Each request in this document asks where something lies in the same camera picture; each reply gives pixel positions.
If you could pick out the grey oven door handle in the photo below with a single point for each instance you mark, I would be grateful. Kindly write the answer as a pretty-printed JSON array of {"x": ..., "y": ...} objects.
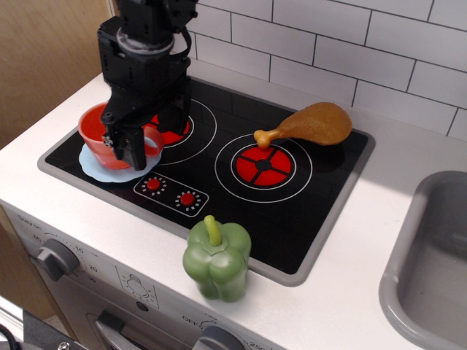
[{"x": 110, "y": 328}]

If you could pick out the brown toy chicken drumstick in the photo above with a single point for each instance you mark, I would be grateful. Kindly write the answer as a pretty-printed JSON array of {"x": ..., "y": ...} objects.
[{"x": 323, "y": 123}]

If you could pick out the grey oven knob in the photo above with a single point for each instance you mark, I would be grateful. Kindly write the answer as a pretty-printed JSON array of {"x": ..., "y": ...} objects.
[{"x": 215, "y": 338}]

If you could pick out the wooden side panel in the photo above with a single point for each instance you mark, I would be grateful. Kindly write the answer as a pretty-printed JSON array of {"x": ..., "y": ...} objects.
[{"x": 48, "y": 51}]

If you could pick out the light blue plastic plate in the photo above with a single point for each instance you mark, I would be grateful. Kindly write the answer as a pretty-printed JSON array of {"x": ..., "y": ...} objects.
[{"x": 94, "y": 169}]

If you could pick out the red plastic cup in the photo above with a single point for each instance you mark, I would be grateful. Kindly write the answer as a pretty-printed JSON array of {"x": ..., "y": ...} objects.
[{"x": 92, "y": 130}]

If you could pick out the grey timer knob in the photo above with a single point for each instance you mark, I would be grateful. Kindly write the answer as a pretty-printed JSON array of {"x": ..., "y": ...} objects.
[{"x": 56, "y": 259}]

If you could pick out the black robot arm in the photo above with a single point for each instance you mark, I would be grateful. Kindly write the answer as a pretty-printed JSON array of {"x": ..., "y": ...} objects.
[{"x": 173, "y": 15}]

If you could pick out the grey toy sink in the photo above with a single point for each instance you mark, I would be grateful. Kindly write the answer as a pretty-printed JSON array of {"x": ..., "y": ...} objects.
[{"x": 423, "y": 289}]

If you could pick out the black toy stove top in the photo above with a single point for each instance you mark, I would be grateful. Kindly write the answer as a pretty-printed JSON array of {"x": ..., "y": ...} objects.
[{"x": 287, "y": 196}]

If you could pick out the green toy bell pepper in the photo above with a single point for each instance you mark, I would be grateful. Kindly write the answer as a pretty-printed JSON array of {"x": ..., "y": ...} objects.
[{"x": 217, "y": 259}]

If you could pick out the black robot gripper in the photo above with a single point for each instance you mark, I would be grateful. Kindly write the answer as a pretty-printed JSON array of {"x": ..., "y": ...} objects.
[{"x": 147, "y": 80}]

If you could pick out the black metal bracket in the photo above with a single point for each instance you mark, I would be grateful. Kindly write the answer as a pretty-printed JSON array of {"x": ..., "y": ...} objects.
[{"x": 25, "y": 331}]

